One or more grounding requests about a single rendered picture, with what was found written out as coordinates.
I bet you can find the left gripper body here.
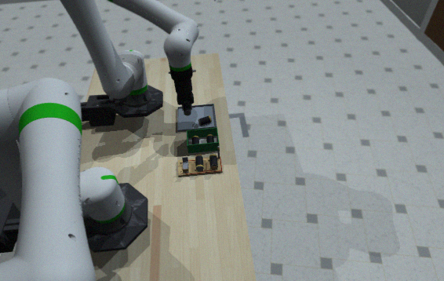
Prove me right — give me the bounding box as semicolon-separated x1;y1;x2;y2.
169;66;196;105

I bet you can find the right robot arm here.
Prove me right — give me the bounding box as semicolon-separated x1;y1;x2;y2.
0;78;132;281

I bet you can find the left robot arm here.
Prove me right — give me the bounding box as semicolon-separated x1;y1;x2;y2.
60;0;199;108

